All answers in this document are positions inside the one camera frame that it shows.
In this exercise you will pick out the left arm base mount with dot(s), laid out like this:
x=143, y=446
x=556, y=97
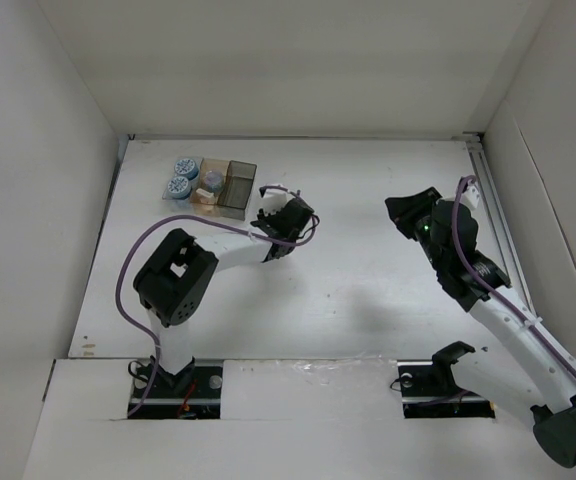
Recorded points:
x=193, y=394

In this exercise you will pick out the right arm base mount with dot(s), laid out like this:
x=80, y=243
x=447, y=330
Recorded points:
x=425, y=396

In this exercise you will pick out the clear jar of paper clips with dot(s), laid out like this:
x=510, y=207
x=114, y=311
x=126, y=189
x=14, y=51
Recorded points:
x=213, y=181

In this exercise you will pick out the smoky grey plastic container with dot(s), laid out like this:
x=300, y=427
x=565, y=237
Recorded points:
x=234, y=198

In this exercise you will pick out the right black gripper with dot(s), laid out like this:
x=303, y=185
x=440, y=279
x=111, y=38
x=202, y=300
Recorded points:
x=405, y=208

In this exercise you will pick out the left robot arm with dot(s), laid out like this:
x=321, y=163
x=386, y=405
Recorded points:
x=175, y=278

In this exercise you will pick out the blue white tape jar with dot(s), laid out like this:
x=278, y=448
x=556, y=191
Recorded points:
x=188, y=167
x=179, y=188

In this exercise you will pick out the clear plastic container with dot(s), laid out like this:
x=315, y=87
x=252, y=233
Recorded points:
x=195, y=185

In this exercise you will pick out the aluminium rail right side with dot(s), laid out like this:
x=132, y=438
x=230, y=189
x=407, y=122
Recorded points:
x=509, y=257

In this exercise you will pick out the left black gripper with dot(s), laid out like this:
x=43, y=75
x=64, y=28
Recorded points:
x=266, y=218

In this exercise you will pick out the amber plastic container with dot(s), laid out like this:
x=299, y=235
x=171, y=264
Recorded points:
x=207, y=165

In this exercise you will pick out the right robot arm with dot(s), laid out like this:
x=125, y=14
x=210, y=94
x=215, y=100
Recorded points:
x=542, y=394

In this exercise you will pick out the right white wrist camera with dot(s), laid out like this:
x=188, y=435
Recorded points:
x=467, y=194

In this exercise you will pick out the white staple box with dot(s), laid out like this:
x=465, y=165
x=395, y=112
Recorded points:
x=204, y=193

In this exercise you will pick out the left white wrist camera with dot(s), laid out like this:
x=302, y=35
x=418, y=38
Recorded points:
x=274, y=197

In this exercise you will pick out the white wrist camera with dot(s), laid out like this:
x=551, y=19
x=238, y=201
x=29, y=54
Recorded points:
x=274, y=197
x=467, y=194

